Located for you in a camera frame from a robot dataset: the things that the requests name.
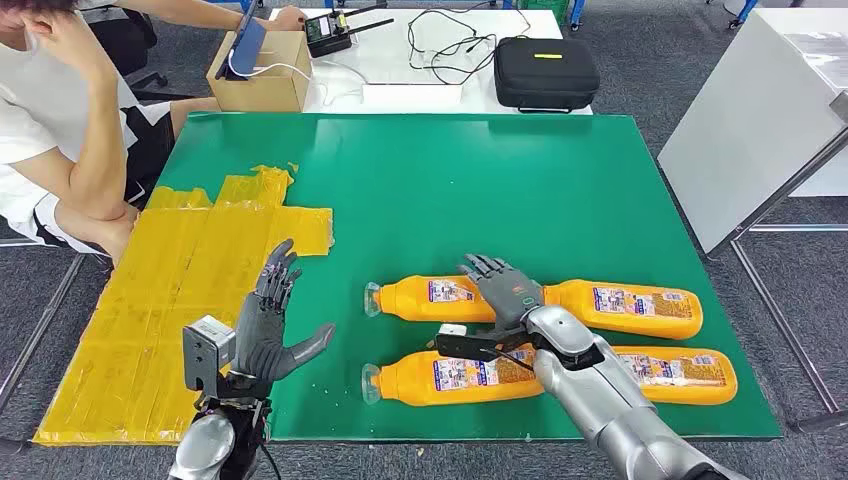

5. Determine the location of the green crate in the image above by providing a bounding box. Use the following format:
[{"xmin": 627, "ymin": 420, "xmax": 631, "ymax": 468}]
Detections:
[{"xmin": 516, "ymin": 0, "xmax": 572, "ymax": 26}]

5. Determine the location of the white table with metal legs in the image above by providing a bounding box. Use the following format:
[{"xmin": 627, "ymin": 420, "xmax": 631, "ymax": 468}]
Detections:
[{"xmin": 657, "ymin": 6, "xmax": 848, "ymax": 435}]

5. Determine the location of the black radio with antennas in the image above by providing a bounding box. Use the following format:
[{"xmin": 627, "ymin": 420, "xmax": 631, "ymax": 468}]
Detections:
[{"xmin": 303, "ymin": 5, "xmax": 395, "ymax": 59}]

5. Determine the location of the blue tablet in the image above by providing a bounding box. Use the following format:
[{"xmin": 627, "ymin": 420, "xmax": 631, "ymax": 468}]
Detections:
[{"xmin": 215, "ymin": 0, "xmax": 268, "ymax": 82}]

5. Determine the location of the black cable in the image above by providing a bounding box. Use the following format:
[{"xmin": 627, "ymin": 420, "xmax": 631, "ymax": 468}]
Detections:
[{"xmin": 405, "ymin": 6, "xmax": 533, "ymax": 86}]

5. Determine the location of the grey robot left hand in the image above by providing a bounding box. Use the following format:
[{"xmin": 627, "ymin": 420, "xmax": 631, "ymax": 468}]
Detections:
[{"xmin": 228, "ymin": 239, "xmax": 336, "ymax": 399}]

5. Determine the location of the person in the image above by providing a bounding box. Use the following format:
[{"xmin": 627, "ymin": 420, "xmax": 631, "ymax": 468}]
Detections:
[{"xmin": 0, "ymin": 0, "xmax": 309, "ymax": 266}]

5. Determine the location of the black office chair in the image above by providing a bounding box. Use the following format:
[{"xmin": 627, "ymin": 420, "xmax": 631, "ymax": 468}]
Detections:
[{"xmin": 86, "ymin": 6, "xmax": 193, "ymax": 102}]

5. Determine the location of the brown cardboard box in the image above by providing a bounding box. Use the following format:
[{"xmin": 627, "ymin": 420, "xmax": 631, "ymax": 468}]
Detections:
[{"xmin": 205, "ymin": 29, "xmax": 313, "ymax": 113}]

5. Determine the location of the orange detergent bottle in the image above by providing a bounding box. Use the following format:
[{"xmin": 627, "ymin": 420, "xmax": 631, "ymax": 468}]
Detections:
[
  {"xmin": 541, "ymin": 279, "xmax": 704, "ymax": 341},
  {"xmin": 612, "ymin": 345, "xmax": 739, "ymax": 407},
  {"xmin": 363, "ymin": 276, "xmax": 495, "ymax": 324},
  {"xmin": 360, "ymin": 349, "xmax": 546, "ymax": 407}
]

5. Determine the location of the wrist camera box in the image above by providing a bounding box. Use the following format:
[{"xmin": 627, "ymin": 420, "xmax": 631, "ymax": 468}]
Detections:
[
  {"xmin": 182, "ymin": 315, "xmax": 237, "ymax": 393},
  {"xmin": 435, "ymin": 323, "xmax": 537, "ymax": 366}
]

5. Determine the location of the white cable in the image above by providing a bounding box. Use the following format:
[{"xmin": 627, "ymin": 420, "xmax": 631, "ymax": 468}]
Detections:
[{"xmin": 228, "ymin": 49, "xmax": 369, "ymax": 107}]

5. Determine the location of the white power strip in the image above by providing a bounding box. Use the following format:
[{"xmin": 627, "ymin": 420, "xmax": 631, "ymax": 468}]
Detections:
[{"xmin": 362, "ymin": 83, "xmax": 464, "ymax": 107}]

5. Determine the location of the blue metal rack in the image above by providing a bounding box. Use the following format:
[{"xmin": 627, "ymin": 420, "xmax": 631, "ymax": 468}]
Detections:
[{"xmin": 568, "ymin": 0, "xmax": 760, "ymax": 31}]

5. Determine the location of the yellow taped cardboard mat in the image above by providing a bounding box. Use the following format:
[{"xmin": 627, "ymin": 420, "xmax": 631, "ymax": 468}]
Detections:
[{"xmin": 33, "ymin": 163, "xmax": 335, "ymax": 446}]

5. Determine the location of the grey metal seat frame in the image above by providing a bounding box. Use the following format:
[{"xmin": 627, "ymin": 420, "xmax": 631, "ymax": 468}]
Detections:
[{"xmin": 0, "ymin": 235, "xmax": 89, "ymax": 458}]

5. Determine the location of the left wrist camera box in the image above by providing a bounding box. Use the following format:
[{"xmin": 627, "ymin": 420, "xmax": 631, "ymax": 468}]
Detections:
[{"xmin": 182, "ymin": 315, "xmax": 237, "ymax": 393}]

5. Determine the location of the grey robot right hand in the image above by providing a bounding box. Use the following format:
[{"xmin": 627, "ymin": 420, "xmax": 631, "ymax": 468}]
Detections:
[{"xmin": 457, "ymin": 254, "xmax": 546, "ymax": 333}]

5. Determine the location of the black carrying case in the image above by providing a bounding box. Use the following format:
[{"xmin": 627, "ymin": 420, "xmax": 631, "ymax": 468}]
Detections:
[{"xmin": 493, "ymin": 36, "xmax": 602, "ymax": 114}]

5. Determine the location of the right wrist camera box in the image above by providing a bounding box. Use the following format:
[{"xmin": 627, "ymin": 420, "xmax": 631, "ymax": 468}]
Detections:
[{"xmin": 435, "ymin": 323, "xmax": 537, "ymax": 366}]

